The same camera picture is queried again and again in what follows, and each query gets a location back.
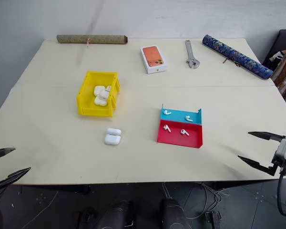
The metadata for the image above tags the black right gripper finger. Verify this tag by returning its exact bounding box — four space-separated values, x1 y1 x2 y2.
247 131 286 144
237 155 279 177

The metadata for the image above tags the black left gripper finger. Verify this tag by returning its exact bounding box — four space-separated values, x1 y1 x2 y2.
0 147 16 161
0 167 32 190

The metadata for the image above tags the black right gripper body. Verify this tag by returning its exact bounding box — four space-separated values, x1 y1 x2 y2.
272 156 284 168

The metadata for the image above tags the yellow plastic bin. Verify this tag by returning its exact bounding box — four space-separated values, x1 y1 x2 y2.
76 71 121 118

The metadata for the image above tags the white earbud case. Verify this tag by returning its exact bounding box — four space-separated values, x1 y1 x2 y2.
103 127 123 146

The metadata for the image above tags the white orange phone box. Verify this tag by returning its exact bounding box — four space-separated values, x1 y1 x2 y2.
140 45 170 75

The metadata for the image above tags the red plastic tray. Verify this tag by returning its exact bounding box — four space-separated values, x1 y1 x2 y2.
157 119 204 149

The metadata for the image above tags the blue patterned rolled scroll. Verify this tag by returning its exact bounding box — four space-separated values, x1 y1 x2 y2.
202 34 274 80

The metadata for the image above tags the black chair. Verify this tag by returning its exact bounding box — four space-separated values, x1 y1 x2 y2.
262 29 286 70

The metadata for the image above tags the cyan plastic tray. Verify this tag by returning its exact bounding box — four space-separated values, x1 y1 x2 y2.
159 103 204 126

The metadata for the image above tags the dark rounded shape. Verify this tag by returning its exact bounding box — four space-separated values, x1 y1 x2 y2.
96 199 135 229

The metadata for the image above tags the silver adjustable wrench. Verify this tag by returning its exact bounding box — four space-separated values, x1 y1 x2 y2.
184 39 201 69

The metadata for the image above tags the brown rolled scroll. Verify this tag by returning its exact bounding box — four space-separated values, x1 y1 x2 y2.
56 34 129 45

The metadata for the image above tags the white floor cable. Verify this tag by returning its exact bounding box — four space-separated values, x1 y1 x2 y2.
162 181 231 219

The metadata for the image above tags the black metal floor bracket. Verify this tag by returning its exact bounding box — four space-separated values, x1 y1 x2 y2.
204 210 223 229

